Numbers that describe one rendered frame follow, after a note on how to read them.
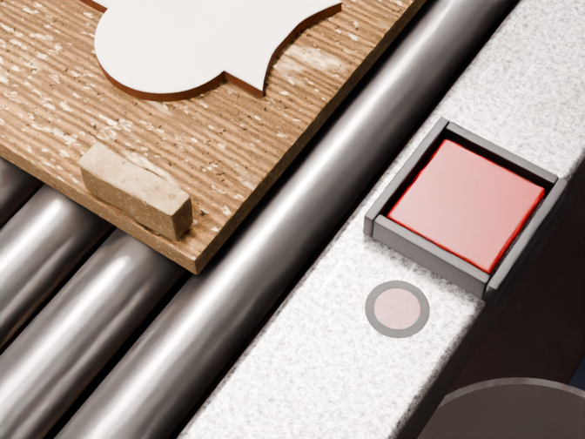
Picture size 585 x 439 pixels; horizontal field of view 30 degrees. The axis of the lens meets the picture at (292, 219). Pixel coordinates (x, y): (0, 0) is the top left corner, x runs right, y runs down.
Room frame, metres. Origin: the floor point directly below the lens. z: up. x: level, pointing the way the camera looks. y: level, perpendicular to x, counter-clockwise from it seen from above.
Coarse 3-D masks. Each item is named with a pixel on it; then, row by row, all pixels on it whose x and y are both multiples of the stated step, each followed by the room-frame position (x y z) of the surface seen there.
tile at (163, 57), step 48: (96, 0) 0.43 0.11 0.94; (144, 0) 0.43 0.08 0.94; (192, 0) 0.43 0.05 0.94; (240, 0) 0.43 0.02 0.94; (288, 0) 0.43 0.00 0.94; (336, 0) 0.43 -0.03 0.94; (96, 48) 0.40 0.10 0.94; (144, 48) 0.40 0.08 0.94; (192, 48) 0.40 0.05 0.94; (240, 48) 0.40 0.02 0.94; (144, 96) 0.37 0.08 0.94; (192, 96) 0.37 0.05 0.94
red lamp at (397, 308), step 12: (396, 288) 0.26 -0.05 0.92; (384, 300) 0.25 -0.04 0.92; (396, 300) 0.25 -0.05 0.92; (408, 300) 0.25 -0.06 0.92; (384, 312) 0.25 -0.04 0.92; (396, 312) 0.25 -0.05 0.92; (408, 312) 0.25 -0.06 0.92; (384, 324) 0.24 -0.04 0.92; (396, 324) 0.24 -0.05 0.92; (408, 324) 0.24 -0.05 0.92
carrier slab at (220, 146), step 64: (64, 0) 0.44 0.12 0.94; (384, 0) 0.43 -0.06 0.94; (0, 64) 0.40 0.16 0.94; (64, 64) 0.40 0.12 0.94; (320, 64) 0.39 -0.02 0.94; (0, 128) 0.35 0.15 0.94; (64, 128) 0.35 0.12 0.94; (128, 128) 0.35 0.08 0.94; (192, 128) 0.35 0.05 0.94; (256, 128) 0.35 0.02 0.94; (64, 192) 0.32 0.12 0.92; (192, 192) 0.31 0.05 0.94; (256, 192) 0.31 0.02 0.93; (192, 256) 0.27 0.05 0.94
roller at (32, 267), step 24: (48, 192) 0.32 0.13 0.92; (24, 216) 0.31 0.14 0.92; (48, 216) 0.31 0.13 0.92; (72, 216) 0.31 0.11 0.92; (96, 216) 0.31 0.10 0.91; (0, 240) 0.29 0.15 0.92; (24, 240) 0.29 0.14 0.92; (48, 240) 0.29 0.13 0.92; (72, 240) 0.30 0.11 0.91; (96, 240) 0.31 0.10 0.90; (0, 264) 0.28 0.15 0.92; (24, 264) 0.28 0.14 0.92; (48, 264) 0.28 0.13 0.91; (72, 264) 0.29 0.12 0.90; (0, 288) 0.27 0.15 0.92; (24, 288) 0.27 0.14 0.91; (48, 288) 0.28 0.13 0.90; (0, 312) 0.26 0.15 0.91; (24, 312) 0.26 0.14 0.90; (0, 336) 0.25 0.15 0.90
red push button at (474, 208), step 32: (448, 160) 0.33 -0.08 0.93; (480, 160) 0.33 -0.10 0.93; (416, 192) 0.31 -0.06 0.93; (448, 192) 0.31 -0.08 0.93; (480, 192) 0.31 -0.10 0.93; (512, 192) 0.31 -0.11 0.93; (544, 192) 0.31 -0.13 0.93; (416, 224) 0.29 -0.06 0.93; (448, 224) 0.29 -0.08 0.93; (480, 224) 0.29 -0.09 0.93; (512, 224) 0.29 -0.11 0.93; (480, 256) 0.27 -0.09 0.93
